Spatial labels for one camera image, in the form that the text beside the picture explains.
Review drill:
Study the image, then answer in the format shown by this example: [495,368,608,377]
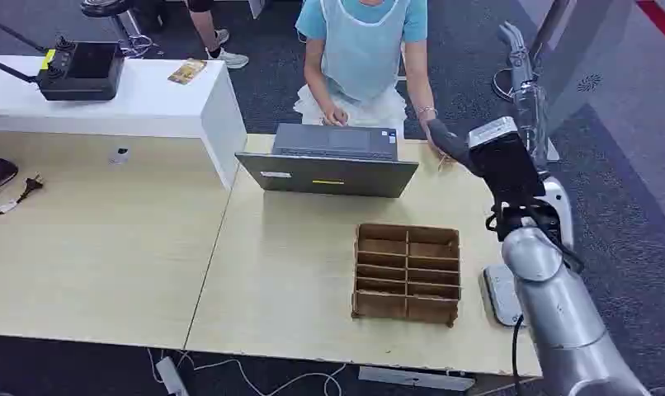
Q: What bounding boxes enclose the black rod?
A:
[0,54,41,84]
[0,12,50,54]

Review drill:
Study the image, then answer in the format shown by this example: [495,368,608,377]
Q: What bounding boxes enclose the person's right hand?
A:
[321,103,350,128]

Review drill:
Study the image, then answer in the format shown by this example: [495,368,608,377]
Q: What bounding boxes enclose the black controller device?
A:
[35,35,126,103]

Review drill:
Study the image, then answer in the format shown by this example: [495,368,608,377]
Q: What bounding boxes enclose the grey laptop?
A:
[234,122,420,200]

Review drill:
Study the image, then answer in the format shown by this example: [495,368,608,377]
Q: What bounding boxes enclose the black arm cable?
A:
[510,313,526,396]

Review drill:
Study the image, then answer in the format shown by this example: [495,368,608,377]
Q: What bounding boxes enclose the black power plug cable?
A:
[0,174,45,218]

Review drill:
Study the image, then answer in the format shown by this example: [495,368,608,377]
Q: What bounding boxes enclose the grey metal bar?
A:
[357,365,477,393]

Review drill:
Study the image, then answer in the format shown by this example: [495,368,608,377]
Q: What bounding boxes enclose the standing person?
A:
[183,0,251,70]

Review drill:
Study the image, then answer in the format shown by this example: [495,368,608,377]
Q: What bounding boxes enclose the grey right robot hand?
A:
[427,21,552,177]

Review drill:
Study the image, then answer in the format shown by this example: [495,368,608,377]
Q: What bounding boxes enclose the grey pillar stand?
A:
[529,0,637,164]

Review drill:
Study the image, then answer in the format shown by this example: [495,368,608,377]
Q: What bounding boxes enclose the white floor cable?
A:
[146,348,347,396]

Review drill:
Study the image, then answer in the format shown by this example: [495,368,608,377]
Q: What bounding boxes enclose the white power strip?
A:
[155,356,191,396]

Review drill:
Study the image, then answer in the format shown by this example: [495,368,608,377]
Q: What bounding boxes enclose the chrome stanchion post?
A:
[492,0,573,103]

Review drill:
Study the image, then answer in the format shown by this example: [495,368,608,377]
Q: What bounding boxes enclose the seated person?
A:
[293,0,448,164]

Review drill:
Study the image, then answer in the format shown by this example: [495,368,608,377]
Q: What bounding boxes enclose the white counter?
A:
[0,54,249,191]

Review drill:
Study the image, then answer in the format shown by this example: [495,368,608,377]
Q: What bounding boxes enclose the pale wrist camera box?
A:
[466,115,548,211]

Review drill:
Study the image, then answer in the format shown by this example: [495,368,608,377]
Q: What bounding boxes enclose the wooden compartment card box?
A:
[351,223,463,329]

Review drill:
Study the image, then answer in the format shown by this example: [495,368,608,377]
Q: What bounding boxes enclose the white flat pad device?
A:
[481,263,531,329]

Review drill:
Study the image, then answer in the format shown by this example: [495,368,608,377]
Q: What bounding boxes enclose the person's left hand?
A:
[417,111,448,161]

